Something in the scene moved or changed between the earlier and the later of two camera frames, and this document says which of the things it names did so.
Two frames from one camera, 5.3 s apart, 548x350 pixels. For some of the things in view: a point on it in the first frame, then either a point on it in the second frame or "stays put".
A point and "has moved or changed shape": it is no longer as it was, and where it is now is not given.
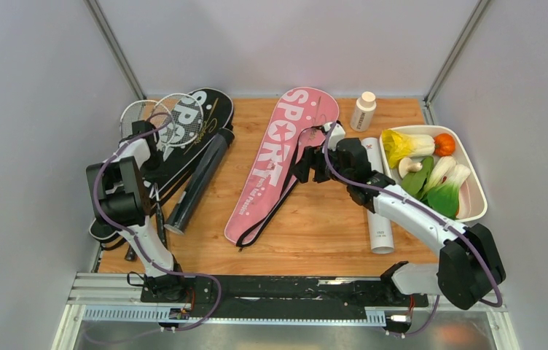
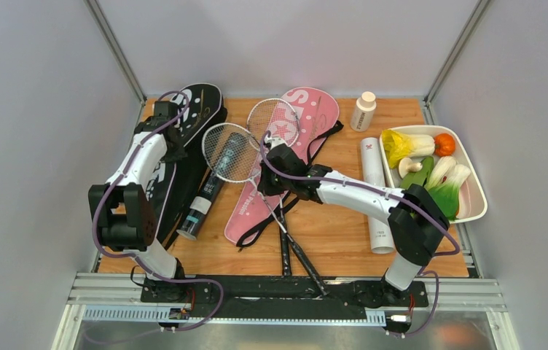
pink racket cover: (270, 172) stays put
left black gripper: (159, 154) → (180, 152)
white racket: (141, 113) → (232, 152)
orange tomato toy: (444, 144) stays put
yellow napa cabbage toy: (398, 146) stays put
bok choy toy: (442, 188) stays put
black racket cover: (189, 123) has moved or changed shape
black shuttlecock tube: (175, 222) → (194, 219)
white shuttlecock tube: (380, 222) stays put
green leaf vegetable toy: (414, 182) stays put
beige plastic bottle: (363, 111) stays put
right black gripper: (312, 157) → (264, 187)
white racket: (180, 119) → (275, 122)
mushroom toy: (406, 165) stays put
